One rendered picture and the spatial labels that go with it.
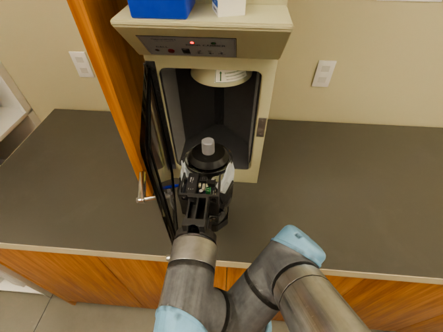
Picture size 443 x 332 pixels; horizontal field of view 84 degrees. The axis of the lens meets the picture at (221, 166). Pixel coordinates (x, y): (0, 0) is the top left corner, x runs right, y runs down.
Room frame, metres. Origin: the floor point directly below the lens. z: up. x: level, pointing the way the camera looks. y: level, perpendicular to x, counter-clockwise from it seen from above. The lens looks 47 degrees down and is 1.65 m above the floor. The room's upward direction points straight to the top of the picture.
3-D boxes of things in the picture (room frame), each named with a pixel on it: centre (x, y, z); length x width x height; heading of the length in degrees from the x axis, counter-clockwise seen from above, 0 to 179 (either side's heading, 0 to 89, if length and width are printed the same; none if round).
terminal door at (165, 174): (0.43, 0.15, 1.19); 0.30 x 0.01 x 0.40; 10
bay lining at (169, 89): (0.70, 0.02, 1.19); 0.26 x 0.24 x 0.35; 85
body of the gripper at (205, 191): (0.25, 0.04, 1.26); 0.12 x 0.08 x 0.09; 176
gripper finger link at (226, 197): (0.30, 0.00, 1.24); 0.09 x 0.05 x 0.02; 151
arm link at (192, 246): (0.17, 0.05, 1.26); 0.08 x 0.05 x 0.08; 86
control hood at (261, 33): (0.52, 0.03, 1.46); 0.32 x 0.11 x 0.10; 85
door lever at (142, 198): (0.35, 0.17, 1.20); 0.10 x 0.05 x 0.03; 10
